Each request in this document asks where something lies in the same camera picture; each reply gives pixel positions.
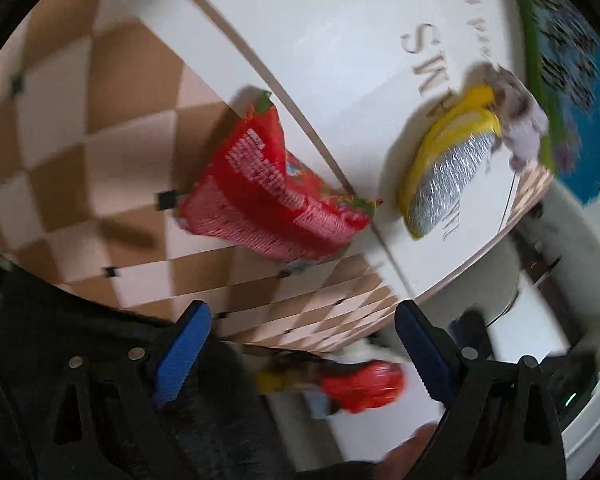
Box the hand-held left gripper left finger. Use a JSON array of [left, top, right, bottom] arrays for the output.
[[0, 300, 214, 480]]

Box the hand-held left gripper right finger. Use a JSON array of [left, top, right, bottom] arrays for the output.
[[395, 300, 567, 480]]

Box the yellow and silver snack packet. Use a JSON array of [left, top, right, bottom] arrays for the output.
[[398, 84, 504, 240]]

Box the small red snack packet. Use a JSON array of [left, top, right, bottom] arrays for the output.
[[322, 360, 406, 415]]

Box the dark cloth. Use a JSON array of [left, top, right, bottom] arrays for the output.
[[0, 260, 301, 480]]

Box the checkered play mat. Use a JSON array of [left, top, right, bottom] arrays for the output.
[[0, 0, 556, 356]]

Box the grey plush toy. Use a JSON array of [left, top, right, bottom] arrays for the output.
[[480, 62, 551, 171]]

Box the white lettered mat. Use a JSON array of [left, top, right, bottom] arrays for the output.
[[152, 0, 541, 306]]

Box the blue patterned cloth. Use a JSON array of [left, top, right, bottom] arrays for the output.
[[522, 0, 600, 206]]

